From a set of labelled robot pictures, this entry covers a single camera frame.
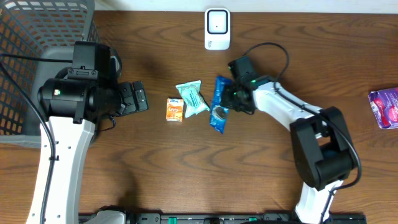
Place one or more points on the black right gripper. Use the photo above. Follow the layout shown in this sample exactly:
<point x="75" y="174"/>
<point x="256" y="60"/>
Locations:
<point x="230" y="97"/>

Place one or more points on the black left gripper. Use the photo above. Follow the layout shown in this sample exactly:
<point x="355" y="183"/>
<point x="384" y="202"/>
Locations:
<point x="125" y="97"/>

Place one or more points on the blue oreo cookie pack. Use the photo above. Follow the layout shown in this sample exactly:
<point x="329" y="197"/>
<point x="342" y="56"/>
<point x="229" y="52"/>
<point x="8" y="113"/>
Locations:
<point x="219" y="114"/>

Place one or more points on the orange snack packet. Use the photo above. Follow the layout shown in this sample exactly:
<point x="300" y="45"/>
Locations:
<point x="174" y="110"/>

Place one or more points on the mint green wipes packet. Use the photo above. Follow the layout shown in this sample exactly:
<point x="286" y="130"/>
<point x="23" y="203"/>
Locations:
<point x="190" y="93"/>

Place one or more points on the red purple liner packet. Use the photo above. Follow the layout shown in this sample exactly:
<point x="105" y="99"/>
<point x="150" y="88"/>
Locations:
<point x="384" y="106"/>

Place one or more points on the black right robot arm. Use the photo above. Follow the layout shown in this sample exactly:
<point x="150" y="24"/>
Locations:
<point x="323" y="151"/>

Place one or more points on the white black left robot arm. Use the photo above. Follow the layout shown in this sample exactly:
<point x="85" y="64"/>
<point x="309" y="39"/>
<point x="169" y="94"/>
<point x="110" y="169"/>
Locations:
<point x="74" y="102"/>

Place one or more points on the white barcode scanner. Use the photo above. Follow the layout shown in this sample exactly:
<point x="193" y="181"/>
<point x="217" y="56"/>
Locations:
<point x="217" y="29"/>

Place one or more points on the dark grey plastic mesh basket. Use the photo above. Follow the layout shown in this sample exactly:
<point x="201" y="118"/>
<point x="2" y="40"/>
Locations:
<point x="42" y="33"/>

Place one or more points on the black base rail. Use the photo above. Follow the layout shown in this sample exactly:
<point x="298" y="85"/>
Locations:
<point x="273" y="217"/>

